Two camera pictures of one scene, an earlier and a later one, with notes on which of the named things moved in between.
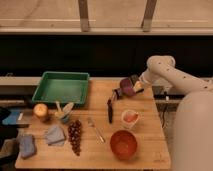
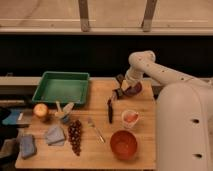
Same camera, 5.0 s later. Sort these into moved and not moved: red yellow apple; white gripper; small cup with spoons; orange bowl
Moved: white gripper
Not moved: small cup with spoons; red yellow apple; orange bowl
